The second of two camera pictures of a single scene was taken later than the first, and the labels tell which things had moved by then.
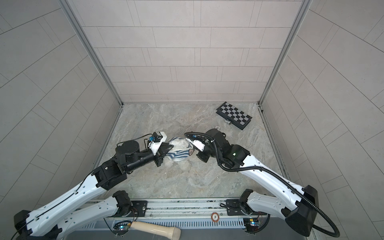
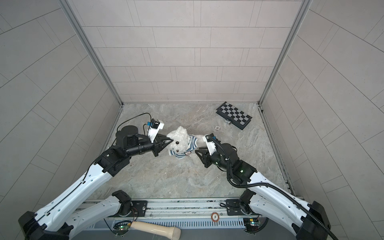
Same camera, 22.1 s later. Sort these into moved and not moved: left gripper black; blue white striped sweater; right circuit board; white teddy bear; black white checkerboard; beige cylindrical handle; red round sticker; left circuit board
Moved: left gripper black; blue white striped sweater; white teddy bear
Not moved: red round sticker; left circuit board; right circuit board; black white checkerboard; beige cylindrical handle
